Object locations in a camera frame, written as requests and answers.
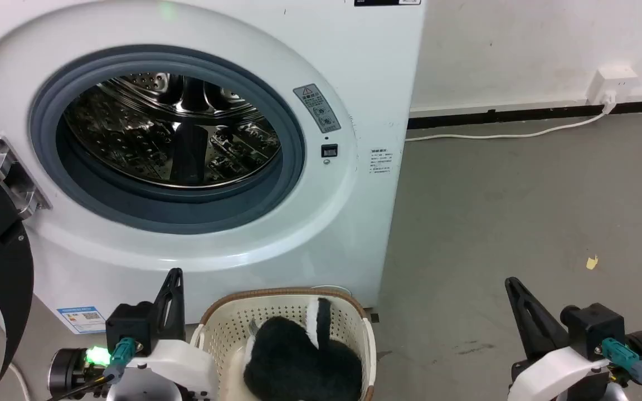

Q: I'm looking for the grey warning sticker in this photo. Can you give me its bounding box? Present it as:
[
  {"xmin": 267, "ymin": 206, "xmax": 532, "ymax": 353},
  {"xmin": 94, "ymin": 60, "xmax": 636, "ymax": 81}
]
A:
[{"xmin": 293, "ymin": 84, "xmax": 342, "ymax": 134}]

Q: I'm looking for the thin white floor cable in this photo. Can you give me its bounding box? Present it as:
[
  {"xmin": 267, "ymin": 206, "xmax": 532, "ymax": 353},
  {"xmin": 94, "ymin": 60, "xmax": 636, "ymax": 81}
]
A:
[{"xmin": 9, "ymin": 362, "xmax": 32, "ymax": 401}]

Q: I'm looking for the cream perforated laundry basket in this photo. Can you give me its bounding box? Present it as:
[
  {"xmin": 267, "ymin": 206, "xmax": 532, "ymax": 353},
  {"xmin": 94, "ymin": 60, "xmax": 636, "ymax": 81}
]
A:
[{"xmin": 190, "ymin": 287, "xmax": 378, "ymax": 401}]

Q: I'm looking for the white wall socket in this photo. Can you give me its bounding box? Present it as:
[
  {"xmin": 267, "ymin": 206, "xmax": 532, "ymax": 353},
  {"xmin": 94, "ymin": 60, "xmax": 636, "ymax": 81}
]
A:
[{"xmin": 587, "ymin": 65, "xmax": 639, "ymax": 107}]

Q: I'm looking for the black baseboard strip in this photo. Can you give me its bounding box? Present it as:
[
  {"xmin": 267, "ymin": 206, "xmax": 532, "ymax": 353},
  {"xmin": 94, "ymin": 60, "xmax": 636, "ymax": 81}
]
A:
[{"xmin": 407, "ymin": 99, "xmax": 642, "ymax": 130}]

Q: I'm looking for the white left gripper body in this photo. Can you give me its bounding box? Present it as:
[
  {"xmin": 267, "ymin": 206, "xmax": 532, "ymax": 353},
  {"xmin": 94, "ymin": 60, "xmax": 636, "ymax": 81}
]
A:
[{"xmin": 106, "ymin": 339, "xmax": 221, "ymax": 401}]

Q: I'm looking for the teal-plug right gripper cable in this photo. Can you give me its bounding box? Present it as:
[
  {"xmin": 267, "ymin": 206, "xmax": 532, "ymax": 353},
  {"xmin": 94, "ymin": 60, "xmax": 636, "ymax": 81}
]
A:
[{"xmin": 601, "ymin": 338, "xmax": 642, "ymax": 401}]

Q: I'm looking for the white power cable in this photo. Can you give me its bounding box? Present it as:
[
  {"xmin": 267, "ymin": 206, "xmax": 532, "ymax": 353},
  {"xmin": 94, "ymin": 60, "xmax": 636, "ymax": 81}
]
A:
[{"xmin": 405, "ymin": 95, "xmax": 617, "ymax": 143}]

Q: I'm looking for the teal-plug left gripper cable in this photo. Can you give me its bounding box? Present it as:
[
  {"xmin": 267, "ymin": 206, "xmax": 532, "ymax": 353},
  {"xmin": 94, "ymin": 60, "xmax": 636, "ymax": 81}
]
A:
[{"xmin": 47, "ymin": 336, "xmax": 137, "ymax": 401}]

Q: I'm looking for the white front-load washing machine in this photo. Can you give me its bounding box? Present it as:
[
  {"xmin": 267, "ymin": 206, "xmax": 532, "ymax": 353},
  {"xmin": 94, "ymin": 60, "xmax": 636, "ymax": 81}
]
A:
[{"xmin": 0, "ymin": 0, "xmax": 426, "ymax": 336}]

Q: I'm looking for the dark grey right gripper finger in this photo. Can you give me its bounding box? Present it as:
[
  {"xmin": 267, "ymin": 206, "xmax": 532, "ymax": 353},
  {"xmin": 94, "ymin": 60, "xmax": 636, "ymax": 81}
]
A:
[{"xmin": 504, "ymin": 276, "xmax": 571, "ymax": 360}]

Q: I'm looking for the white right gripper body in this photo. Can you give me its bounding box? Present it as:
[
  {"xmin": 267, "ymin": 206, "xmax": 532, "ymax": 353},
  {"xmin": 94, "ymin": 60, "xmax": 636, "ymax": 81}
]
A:
[{"xmin": 507, "ymin": 345, "xmax": 612, "ymax": 401}]

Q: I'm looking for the metal door hinge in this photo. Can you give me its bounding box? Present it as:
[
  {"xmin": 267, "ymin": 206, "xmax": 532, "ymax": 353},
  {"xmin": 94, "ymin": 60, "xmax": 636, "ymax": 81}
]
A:
[{"xmin": 0, "ymin": 135, "xmax": 52, "ymax": 221}]

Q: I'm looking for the blue energy label sticker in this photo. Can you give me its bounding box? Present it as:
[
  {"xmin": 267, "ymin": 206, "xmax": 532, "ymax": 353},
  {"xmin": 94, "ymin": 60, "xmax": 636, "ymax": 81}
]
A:
[{"xmin": 56, "ymin": 305, "xmax": 106, "ymax": 335}]

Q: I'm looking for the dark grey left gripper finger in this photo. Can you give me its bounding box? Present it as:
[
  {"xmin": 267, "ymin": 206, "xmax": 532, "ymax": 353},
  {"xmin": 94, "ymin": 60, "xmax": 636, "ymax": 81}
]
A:
[{"xmin": 153, "ymin": 268, "xmax": 186, "ymax": 342}]

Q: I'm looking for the black and white garment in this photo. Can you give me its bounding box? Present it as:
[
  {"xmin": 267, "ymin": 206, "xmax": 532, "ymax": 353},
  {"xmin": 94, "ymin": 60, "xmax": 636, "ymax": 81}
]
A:
[{"xmin": 242, "ymin": 298, "xmax": 364, "ymax": 401}]

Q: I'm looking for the teal-plug gripper cable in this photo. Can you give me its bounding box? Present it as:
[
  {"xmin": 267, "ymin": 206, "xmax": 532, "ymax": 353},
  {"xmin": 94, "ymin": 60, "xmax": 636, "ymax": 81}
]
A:
[
  {"xmin": 47, "ymin": 336, "xmax": 137, "ymax": 401},
  {"xmin": 601, "ymin": 338, "xmax": 642, "ymax": 401}
]

